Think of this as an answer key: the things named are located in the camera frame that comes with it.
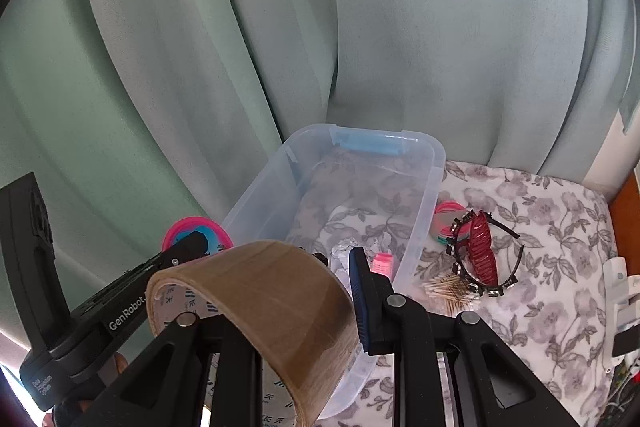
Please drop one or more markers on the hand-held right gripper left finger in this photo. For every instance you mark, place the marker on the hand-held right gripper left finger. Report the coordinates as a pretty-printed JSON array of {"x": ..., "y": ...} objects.
[{"x": 240, "y": 382}]

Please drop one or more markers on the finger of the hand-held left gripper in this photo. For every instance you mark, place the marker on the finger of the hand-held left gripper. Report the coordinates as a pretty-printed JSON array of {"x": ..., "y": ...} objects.
[{"x": 185, "y": 247}]

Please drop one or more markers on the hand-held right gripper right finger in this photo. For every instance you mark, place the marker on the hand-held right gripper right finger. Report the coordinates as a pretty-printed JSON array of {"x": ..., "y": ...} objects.
[{"x": 359, "y": 302}]

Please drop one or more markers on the pink round compact mirror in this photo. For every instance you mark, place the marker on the pink round compact mirror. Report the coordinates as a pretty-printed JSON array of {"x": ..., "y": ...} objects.
[{"x": 217, "y": 232}]

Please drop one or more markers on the pink ribbed plastic item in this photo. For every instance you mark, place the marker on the pink ribbed plastic item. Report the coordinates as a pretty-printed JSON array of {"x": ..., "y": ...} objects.
[{"x": 384, "y": 263}]

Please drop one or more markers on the brown packing tape roll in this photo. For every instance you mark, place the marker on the brown packing tape roll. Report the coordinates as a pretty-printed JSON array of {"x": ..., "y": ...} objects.
[{"x": 260, "y": 287}]

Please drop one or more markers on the clear plastic container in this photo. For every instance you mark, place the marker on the clear plastic container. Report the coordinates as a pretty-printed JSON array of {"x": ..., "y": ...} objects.
[{"x": 280, "y": 187}]

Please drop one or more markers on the pink and green band bundle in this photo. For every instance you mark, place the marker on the pink and green band bundle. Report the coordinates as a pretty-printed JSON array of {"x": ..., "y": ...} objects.
[{"x": 445, "y": 214}]

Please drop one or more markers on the black ornamented headband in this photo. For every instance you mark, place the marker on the black ornamented headband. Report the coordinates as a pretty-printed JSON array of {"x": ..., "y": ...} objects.
[{"x": 506, "y": 228}]

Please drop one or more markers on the person's left hand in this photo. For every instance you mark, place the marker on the person's left hand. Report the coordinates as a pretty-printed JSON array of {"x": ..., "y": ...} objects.
[{"x": 120, "y": 363}]

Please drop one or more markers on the crumpled white paper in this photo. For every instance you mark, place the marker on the crumpled white paper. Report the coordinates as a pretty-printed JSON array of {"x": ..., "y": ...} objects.
[{"x": 350, "y": 252}]

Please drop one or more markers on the bundle of toothpicks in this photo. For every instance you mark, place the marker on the bundle of toothpicks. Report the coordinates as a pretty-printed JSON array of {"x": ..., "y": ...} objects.
[{"x": 450, "y": 292}]

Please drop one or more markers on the floral bedsheet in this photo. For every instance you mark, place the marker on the floral bedsheet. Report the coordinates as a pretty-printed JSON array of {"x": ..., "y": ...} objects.
[{"x": 550, "y": 257}]

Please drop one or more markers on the pale green curtain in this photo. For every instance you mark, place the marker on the pale green curtain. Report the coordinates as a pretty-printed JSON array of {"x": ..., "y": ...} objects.
[{"x": 350, "y": 32}]

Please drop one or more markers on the wooden nightstand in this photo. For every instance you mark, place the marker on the wooden nightstand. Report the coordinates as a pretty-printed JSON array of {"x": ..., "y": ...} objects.
[{"x": 627, "y": 217}]

